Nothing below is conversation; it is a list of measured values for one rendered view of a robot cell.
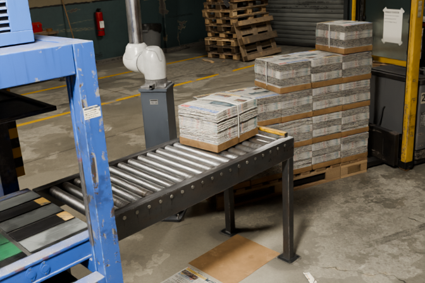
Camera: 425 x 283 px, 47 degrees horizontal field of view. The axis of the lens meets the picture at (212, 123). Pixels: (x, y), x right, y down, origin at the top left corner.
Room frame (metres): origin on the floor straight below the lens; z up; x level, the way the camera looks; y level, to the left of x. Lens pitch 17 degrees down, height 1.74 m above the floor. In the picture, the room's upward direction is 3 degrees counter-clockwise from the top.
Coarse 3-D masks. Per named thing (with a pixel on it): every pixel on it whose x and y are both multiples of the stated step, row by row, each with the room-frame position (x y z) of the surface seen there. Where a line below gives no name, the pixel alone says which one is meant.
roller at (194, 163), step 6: (156, 150) 2.58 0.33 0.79; (162, 150) 2.56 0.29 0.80; (168, 156) 2.50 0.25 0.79; (174, 156) 2.47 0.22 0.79; (180, 156) 2.45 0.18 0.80; (186, 162) 2.39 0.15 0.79; (192, 162) 2.36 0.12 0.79; (198, 162) 2.35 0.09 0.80; (204, 168) 2.29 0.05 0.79; (210, 168) 2.27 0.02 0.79
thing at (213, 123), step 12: (180, 108) 2.62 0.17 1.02; (192, 108) 2.57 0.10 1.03; (204, 108) 2.56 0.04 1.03; (216, 108) 2.55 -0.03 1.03; (228, 108) 2.54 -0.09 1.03; (180, 120) 2.64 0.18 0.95; (192, 120) 2.57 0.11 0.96; (204, 120) 2.51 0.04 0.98; (216, 120) 2.45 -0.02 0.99; (228, 120) 2.53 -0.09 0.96; (180, 132) 2.64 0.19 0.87; (192, 132) 2.58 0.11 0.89; (204, 132) 2.52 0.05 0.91; (216, 132) 2.46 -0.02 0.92; (228, 132) 2.53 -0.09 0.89; (216, 144) 2.46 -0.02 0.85
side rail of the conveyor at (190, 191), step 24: (288, 144) 2.62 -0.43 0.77; (216, 168) 2.25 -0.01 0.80; (240, 168) 2.34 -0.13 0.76; (264, 168) 2.47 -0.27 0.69; (168, 192) 2.00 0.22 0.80; (192, 192) 2.10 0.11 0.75; (216, 192) 2.21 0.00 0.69; (120, 216) 1.82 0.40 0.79; (144, 216) 1.90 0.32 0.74; (168, 216) 1.99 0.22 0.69; (120, 240) 1.81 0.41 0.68
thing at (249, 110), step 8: (208, 96) 2.82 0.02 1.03; (216, 96) 2.81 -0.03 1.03; (224, 96) 2.80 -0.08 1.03; (232, 96) 2.78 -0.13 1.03; (240, 96) 2.78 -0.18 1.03; (248, 104) 2.66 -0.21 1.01; (256, 104) 2.73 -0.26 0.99; (248, 112) 2.66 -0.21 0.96; (256, 112) 2.73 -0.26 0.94; (248, 120) 2.67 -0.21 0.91; (256, 120) 2.73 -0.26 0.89; (248, 128) 2.67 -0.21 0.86
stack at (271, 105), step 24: (264, 96) 3.53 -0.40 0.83; (288, 96) 3.59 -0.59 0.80; (312, 96) 3.68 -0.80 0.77; (336, 96) 3.78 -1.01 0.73; (264, 120) 3.51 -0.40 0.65; (312, 120) 3.69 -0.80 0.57; (336, 120) 3.78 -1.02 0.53; (312, 144) 3.69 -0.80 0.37; (336, 144) 3.78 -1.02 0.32; (312, 168) 3.69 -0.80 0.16; (336, 168) 3.78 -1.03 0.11; (240, 192) 3.41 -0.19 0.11
